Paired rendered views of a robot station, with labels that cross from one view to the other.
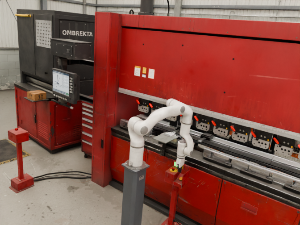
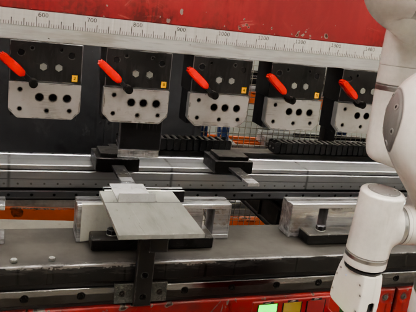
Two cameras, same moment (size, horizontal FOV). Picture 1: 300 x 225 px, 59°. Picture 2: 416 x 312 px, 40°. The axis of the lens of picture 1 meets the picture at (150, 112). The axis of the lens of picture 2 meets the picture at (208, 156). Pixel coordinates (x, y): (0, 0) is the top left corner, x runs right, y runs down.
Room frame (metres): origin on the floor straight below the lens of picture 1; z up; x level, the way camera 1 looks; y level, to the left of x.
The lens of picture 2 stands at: (2.04, 0.71, 1.45)
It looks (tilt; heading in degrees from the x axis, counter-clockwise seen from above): 15 degrees down; 305
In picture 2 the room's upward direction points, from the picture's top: 7 degrees clockwise
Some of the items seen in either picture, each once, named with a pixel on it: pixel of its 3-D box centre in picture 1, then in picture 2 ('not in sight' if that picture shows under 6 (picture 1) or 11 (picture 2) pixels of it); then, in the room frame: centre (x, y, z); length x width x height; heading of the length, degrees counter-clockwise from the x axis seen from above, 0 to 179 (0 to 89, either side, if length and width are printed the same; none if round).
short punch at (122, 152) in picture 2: (173, 123); (139, 138); (2.93, -0.29, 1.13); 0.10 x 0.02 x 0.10; 55
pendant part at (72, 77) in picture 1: (66, 85); not in sight; (3.15, 1.04, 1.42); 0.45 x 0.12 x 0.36; 52
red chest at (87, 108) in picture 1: (102, 131); not in sight; (4.08, 0.74, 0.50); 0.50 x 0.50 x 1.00; 55
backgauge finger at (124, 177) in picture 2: (178, 129); (119, 165); (3.07, -0.37, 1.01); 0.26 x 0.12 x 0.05; 145
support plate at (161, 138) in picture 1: (165, 137); (148, 212); (2.81, -0.20, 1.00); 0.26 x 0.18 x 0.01; 145
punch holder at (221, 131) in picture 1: (222, 127); (355, 99); (2.60, -0.76, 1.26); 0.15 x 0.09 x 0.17; 55
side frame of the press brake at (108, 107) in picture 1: (121, 101); not in sight; (3.63, 0.41, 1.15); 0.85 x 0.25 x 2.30; 145
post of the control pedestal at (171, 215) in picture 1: (173, 203); not in sight; (2.45, -0.34, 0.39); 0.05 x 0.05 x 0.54; 57
